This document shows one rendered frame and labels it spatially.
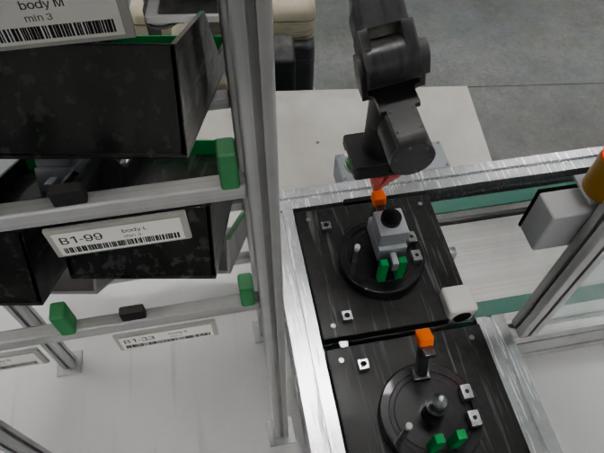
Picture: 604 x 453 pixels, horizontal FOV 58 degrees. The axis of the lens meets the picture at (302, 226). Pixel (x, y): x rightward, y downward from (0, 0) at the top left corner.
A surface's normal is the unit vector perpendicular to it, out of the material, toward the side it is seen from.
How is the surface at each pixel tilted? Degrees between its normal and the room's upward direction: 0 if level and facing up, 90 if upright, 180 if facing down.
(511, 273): 0
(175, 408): 0
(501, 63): 0
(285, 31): 90
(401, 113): 11
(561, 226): 90
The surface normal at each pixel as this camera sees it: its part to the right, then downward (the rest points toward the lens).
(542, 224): -0.98, 0.14
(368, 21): -0.02, 0.05
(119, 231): 0.18, 0.81
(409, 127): -0.15, -0.46
